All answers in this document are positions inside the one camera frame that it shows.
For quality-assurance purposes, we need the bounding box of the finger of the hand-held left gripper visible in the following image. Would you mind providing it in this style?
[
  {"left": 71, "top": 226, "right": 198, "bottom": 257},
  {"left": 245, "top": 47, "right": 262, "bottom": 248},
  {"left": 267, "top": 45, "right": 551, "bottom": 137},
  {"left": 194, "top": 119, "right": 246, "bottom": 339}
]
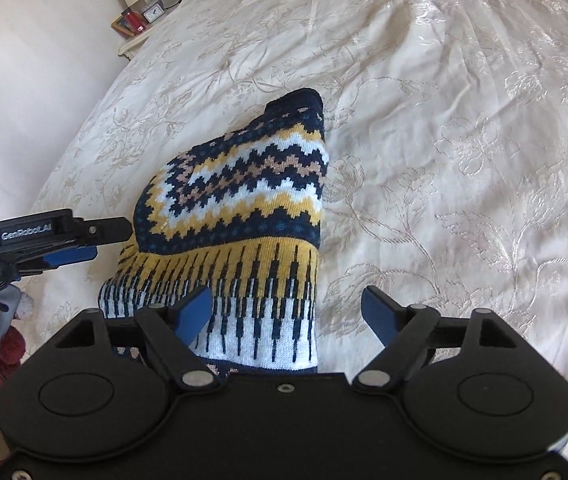
[
  {"left": 81, "top": 217, "right": 133, "bottom": 247},
  {"left": 19, "top": 245, "right": 99, "bottom": 274}
]

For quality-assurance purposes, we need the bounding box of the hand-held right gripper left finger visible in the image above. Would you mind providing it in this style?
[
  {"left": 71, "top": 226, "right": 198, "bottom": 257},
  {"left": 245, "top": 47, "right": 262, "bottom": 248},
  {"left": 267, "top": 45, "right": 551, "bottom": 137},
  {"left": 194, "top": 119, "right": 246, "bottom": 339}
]
[{"left": 48, "top": 285, "right": 226, "bottom": 394}]

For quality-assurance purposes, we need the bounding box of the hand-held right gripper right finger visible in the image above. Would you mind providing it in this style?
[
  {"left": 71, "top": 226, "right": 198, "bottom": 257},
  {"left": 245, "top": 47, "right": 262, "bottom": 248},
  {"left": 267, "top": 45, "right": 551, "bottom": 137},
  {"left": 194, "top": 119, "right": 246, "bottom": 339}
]
[{"left": 351, "top": 285, "right": 521, "bottom": 394}]

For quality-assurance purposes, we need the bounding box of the patterned knit sweater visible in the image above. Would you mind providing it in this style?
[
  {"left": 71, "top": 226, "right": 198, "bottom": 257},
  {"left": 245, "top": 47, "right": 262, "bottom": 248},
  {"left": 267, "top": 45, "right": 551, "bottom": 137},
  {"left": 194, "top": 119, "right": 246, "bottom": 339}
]
[{"left": 97, "top": 87, "right": 333, "bottom": 377}]

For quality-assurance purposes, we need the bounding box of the white plush toy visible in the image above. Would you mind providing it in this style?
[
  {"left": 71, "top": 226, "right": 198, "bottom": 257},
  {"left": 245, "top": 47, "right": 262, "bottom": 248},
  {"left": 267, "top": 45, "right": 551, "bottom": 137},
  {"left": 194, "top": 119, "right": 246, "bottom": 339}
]
[{"left": 0, "top": 287, "right": 36, "bottom": 346}]

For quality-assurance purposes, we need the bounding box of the red knitted cloth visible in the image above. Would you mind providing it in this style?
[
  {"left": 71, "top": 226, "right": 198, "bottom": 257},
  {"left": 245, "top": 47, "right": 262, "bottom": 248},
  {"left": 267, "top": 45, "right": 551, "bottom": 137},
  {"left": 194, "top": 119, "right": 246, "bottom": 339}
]
[{"left": 0, "top": 327, "right": 28, "bottom": 388}]

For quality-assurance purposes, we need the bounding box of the white bedside table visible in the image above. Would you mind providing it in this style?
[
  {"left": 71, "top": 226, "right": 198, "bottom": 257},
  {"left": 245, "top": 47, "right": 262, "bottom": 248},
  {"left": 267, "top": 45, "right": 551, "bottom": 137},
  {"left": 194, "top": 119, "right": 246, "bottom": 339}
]
[{"left": 116, "top": 0, "right": 201, "bottom": 63}]

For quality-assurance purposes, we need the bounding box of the cream floral bedspread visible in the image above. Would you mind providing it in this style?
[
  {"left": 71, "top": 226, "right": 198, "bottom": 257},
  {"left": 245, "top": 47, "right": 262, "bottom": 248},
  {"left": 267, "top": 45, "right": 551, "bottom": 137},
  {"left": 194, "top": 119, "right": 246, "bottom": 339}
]
[{"left": 14, "top": 0, "right": 568, "bottom": 467}]

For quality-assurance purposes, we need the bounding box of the red picture frame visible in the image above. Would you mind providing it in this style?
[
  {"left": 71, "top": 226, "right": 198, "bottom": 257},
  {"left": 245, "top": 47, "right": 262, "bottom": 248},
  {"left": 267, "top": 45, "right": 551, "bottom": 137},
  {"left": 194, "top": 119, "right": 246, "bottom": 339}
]
[{"left": 110, "top": 10, "right": 151, "bottom": 39}]

